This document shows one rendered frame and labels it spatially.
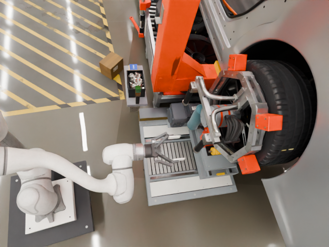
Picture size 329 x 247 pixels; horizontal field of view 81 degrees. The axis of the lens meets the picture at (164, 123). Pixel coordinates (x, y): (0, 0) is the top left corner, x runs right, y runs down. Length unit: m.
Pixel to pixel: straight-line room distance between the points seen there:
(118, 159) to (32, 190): 0.54
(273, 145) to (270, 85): 0.30
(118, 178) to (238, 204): 1.37
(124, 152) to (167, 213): 0.99
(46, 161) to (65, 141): 1.18
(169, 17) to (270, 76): 0.60
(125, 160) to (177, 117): 0.80
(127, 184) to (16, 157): 0.46
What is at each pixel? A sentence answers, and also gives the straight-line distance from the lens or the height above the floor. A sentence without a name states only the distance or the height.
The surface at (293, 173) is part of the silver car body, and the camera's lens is 1.14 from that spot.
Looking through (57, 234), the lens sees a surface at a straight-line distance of 1.59.
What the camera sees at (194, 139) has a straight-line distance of 1.90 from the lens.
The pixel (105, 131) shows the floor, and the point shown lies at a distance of 2.01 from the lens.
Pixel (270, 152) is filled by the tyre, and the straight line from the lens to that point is 1.12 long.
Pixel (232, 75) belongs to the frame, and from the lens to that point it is 1.20.
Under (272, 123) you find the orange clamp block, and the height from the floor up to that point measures 1.15.
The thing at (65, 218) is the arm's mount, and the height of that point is 0.35.
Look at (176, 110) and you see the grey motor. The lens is 1.69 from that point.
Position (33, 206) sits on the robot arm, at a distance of 1.33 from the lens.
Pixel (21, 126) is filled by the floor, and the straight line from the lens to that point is 2.27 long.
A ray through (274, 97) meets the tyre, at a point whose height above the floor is 1.15.
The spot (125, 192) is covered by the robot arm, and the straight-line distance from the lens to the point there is 0.99.
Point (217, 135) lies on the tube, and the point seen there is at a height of 1.00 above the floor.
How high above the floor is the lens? 1.82
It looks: 62 degrees down
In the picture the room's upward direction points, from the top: 19 degrees clockwise
